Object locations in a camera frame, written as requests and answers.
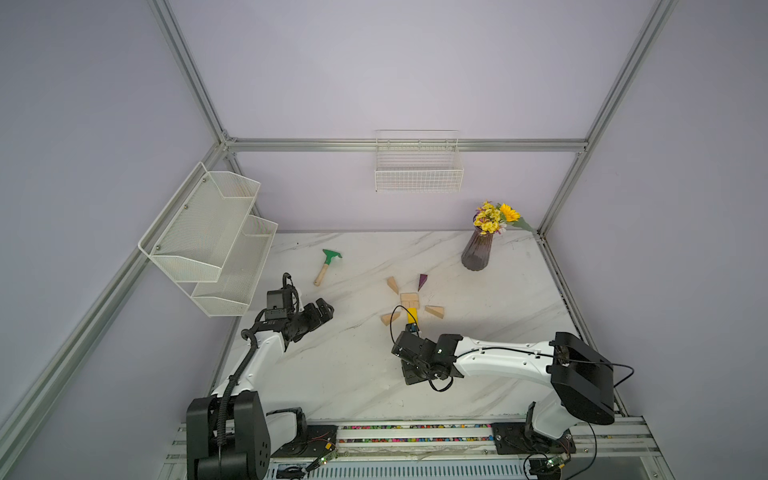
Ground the wooden triangle block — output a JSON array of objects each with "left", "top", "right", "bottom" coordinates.
[
  {"left": 386, "top": 276, "right": 400, "bottom": 294},
  {"left": 380, "top": 310, "right": 400, "bottom": 326},
  {"left": 425, "top": 305, "right": 445, "bottom": 319}
]

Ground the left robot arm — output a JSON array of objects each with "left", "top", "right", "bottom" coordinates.
[{"left": 186, "top": 286, "right": 334, "bottom": 479}]

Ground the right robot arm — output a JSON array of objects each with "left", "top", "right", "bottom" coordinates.
[{"left": 391, "top": 329, "right": 615, "bottom": 440}]

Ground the dark ribbed vase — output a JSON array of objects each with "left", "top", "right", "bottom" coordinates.
[{"left": 461, "top": 229, "right": 494, "bottom": 271}]

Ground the white two-tier mesh shelf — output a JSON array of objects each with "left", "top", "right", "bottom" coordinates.
[{"left": 138, "top": 163, "right": 278, "bottom": 317}]

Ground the yellow flower bouquet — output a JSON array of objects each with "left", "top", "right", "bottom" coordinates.
[{"left": 472, "top": 201, "right": 536, "bottom": 236}]

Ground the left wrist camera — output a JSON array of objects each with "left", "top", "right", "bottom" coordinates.
[{"left": 281, "top": 272, "right": 302, "bottom": 315}]

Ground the green toy hammer wooden handle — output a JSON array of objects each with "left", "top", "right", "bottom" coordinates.
[{"left": 313, "top": 249, "right": 343, "bottom": 287}]

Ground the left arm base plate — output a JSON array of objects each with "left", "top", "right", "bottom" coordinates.
[{"left": 271, "top": 424, "right": 338, "bottom": 459}]

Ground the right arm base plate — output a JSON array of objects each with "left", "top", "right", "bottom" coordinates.
[{"left": 491, "top": 422, "right": 576, "bottom": 455}]

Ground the white wire wall basket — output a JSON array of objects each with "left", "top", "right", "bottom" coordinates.
[{"left": 374, "top": 129, "right": 464, "bottom": 193}]

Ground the aluminium front rail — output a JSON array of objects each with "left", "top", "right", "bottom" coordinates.
[{"left": 157, "top": 415, "right": 676, "bottom": 480}]

